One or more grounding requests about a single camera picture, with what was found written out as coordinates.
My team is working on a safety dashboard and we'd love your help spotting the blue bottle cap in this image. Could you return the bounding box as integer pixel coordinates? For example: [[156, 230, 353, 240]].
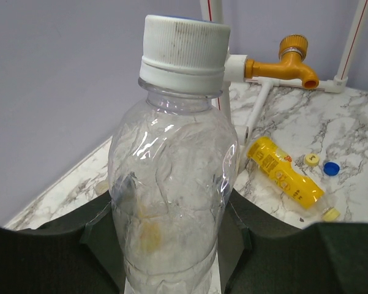
[[323, 161, 340, 176]]

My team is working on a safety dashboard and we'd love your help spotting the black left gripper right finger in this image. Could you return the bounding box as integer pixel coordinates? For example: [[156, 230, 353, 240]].
[[220, 192, 368, 293]]

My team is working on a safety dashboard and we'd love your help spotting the orange plastic faucet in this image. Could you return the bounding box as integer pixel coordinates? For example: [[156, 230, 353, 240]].
[[244, 34, 320, 89]]

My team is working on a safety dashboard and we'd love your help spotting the white PVC pipe frame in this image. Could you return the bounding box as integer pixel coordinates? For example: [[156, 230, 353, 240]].
[[213, 1, 368, 145]]

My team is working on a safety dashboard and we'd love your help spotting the yellow bottle cap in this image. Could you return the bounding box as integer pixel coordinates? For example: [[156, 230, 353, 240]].
[[304, 153, 320, 167]]

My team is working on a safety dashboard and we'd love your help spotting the small clear bottle white cap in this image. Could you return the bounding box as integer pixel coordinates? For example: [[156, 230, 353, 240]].
[[108, 80, 239, 293]]

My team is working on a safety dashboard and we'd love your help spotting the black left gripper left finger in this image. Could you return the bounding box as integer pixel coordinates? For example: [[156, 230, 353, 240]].
[[0, 192, 126, 293]]

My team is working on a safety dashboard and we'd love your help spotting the white ribbed bottle cap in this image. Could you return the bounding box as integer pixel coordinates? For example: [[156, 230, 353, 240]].
[[140, 15, 230, 96]]

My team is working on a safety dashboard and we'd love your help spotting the yellow bottle near centre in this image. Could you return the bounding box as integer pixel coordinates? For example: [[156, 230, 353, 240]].
[[247, 137, 340, 222]]

